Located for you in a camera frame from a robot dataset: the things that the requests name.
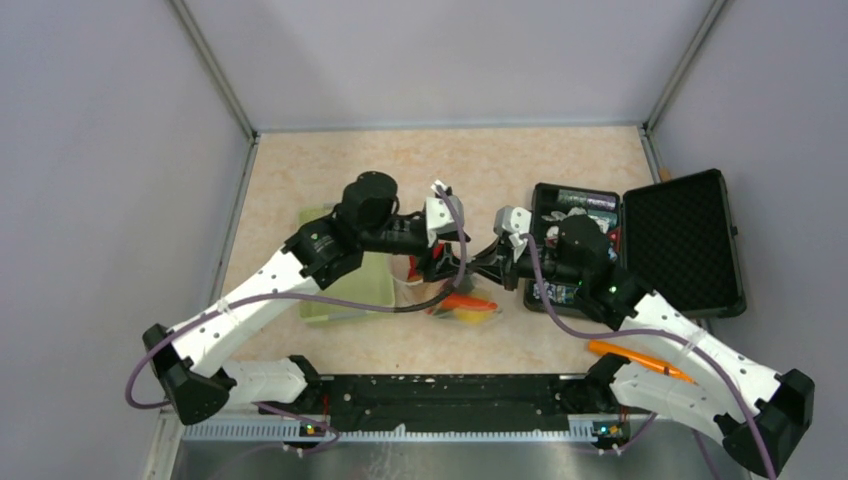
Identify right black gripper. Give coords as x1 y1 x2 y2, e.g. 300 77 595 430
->
465 234 586 291

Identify clear polka dot zip bag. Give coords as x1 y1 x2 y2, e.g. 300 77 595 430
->
390 256 502 326

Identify yellow lemon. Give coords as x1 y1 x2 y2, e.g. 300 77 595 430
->
455 310 496 325

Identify green perforated plastic basket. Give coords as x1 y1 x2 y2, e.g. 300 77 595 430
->
296 205 397 329

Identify red bell pepper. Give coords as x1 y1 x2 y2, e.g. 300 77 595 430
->
406 243 445 282

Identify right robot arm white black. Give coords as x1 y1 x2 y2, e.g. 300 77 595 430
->
459 210 815 479

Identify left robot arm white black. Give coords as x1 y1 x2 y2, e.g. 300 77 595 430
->
143 171 468 426

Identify black case with poker chips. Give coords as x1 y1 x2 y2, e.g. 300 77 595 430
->
531 169 747 319

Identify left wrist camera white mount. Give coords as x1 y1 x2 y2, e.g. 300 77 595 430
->
424 180 463 247

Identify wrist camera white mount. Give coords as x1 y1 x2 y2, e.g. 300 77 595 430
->
424 180 463 247
493 206 532 262

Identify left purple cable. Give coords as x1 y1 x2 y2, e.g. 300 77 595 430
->
124 184 469 411

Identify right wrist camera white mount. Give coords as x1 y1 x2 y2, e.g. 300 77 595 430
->
493 206 532 262

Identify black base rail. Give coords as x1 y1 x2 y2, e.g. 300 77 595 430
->
267 374 632 441

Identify orange handled tool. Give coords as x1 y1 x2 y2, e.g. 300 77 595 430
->
588 340 695 384

